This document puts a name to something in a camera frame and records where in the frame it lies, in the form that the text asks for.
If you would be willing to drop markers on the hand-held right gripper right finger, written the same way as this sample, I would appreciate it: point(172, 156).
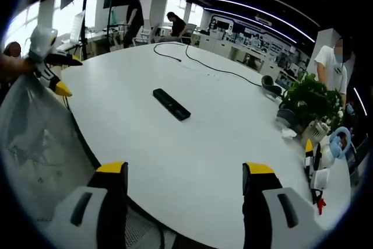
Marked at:
point(256, 202)

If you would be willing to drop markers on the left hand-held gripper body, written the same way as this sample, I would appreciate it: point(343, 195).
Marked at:
point(40, 42)

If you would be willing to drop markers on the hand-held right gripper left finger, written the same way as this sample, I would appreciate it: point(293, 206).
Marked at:
point(113, 202)

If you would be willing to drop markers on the black remote control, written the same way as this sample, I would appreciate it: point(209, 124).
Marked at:
point(172, 104)

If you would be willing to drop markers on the black mesh chair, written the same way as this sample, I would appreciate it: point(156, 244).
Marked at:
point(145, 228)

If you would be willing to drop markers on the small red clip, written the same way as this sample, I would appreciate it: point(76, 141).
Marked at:
point(321, 205)

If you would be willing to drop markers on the spare hand-held gripper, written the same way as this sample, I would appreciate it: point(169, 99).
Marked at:
point(319, 177)

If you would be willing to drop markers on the white crumpled tissue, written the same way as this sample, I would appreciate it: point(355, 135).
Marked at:
point(288, 133)

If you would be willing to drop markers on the white office chair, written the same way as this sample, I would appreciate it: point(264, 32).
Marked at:
point(145, 36)
point(189, 33)

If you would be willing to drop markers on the grey padded object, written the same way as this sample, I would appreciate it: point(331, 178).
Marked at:
point(287, 116)

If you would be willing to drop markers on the green potted plant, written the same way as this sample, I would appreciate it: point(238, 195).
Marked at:
point(311, 100)

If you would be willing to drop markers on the grey headphones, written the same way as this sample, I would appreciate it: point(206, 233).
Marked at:
point(269, 85)

